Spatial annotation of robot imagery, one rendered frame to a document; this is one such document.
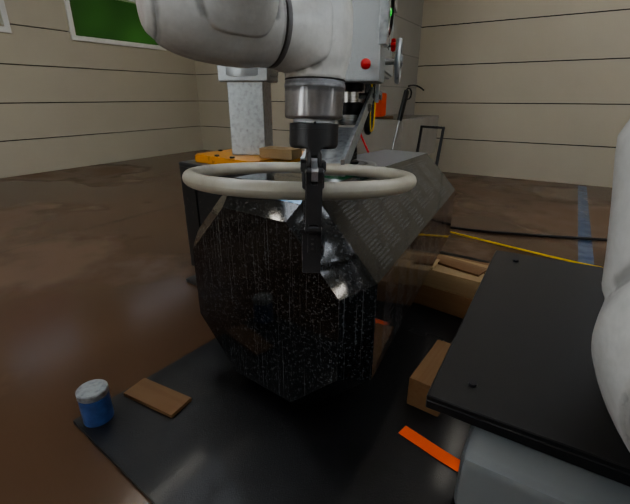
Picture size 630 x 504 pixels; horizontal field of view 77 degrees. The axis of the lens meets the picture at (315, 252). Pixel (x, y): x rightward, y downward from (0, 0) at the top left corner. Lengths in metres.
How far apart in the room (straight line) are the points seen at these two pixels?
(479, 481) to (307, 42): 0.52
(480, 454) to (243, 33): 0.49
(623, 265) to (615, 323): 0.03
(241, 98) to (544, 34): 4.71
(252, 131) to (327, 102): 1.65
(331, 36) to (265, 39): 0.10
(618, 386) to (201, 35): 0.48
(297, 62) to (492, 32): 5.84
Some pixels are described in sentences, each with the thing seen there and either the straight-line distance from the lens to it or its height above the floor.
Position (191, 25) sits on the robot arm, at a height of 1.15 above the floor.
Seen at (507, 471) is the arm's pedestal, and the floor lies 0.80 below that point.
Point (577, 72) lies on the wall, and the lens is 6.23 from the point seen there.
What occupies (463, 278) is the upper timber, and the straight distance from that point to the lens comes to 2.10.
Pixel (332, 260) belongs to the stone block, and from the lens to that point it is 1.13.
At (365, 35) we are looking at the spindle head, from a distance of 1.39.
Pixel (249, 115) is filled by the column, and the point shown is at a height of 0.99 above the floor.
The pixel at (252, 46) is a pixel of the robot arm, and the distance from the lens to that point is 0.54.
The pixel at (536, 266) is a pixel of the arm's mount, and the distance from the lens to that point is 0.70.
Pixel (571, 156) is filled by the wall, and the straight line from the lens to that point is 6.26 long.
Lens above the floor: 1.08
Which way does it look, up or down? 22 degrees down
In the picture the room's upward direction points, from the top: straight up
